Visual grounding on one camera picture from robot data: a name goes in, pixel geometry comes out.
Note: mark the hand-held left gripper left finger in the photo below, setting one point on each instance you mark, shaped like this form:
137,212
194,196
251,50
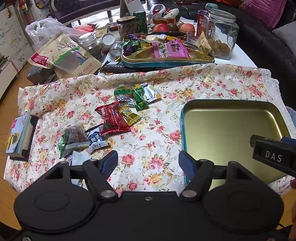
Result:
108,165

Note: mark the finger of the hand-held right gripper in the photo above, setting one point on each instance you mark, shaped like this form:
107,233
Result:
288,140

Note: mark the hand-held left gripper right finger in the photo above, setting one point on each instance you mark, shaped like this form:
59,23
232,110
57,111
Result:
186,164

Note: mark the red foil snack packet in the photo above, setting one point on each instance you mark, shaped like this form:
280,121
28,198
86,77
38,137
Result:
115,122
105,109

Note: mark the clear packet with brown snack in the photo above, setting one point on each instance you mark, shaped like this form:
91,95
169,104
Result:
75,135

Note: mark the green foil snack packet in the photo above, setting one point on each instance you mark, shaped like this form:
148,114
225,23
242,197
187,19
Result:
140,99

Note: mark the dark blue white snack packet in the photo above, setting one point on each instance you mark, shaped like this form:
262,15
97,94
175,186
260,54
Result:
96,141

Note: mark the floral tablecloth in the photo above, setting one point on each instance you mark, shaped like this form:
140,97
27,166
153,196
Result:
150,139

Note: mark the green plastic snack packet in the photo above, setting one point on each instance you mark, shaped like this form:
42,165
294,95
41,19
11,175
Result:
62,146

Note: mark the gold yellow snack packet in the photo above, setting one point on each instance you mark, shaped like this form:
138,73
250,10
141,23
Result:
129,115

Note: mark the green brown candy packet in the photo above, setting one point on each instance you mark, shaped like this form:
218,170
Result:
121,95

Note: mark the silver foil snack packet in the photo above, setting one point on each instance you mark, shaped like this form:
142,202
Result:
150,92

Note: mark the blue printed card box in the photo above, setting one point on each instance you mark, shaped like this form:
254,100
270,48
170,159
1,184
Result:
18,134

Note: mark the grey cushion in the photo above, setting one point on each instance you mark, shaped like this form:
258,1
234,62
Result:
288,34

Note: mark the tree-print paper pouch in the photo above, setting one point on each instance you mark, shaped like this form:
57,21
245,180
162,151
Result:
69,60

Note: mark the grey box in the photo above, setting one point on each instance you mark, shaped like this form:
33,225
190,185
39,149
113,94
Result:
38,75

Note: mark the gold tin tray with dividers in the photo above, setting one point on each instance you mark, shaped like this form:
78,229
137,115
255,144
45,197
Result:
141,55

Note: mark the large glass jar with walnuts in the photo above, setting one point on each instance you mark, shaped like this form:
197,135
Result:
222,46

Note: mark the small silver-lid jar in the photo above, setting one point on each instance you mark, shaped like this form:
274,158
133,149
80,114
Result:
115,49

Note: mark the pink snack packet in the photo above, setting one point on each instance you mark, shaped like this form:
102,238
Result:
170,49

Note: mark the purple foil candy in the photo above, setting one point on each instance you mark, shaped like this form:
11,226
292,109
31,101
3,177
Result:
128,47
131,37

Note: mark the glass jar with dark contents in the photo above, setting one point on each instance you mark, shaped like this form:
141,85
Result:
91,45

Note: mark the beige snack packet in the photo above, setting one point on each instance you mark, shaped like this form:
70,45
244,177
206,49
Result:
204,42

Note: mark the green foil candy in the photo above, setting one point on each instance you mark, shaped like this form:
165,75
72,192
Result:
136,44

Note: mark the small white cup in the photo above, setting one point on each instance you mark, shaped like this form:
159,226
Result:
107,39

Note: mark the red-label paper pouch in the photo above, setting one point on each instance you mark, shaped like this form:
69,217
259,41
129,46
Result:
40,59

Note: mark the pink cushion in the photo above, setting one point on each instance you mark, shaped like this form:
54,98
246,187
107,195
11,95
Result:
266,9

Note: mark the red apple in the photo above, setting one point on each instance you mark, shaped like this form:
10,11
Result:
160,27
186,27

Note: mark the glass jar with brown snack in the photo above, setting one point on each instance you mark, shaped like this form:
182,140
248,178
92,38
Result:
126,29

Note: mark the brown kiwi fruit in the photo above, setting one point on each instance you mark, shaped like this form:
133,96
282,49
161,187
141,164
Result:
172,26

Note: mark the red snack bag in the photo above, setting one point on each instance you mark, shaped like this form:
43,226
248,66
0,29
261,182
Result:
85,27

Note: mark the red cylindrical can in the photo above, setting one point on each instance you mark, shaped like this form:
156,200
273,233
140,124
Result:
201,23

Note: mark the orange fruit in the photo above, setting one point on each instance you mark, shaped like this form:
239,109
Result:
161,21

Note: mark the green drink can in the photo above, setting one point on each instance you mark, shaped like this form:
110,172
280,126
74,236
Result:
140,22

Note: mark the white plastic bag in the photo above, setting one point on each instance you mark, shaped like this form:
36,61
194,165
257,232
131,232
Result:
41,27

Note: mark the mint green bottle cap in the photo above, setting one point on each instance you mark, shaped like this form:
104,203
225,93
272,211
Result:
211,6

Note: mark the white fabric bag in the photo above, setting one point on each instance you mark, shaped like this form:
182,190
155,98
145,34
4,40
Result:
161,11

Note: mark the purple tufted chaise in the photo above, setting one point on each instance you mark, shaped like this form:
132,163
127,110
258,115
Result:
81,9

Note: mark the white desk calendar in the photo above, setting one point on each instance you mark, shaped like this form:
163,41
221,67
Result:
134,5

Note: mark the white drawing board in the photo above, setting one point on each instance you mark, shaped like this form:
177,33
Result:
11,34

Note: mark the red hanging ornament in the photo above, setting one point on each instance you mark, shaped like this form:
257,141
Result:
23,4

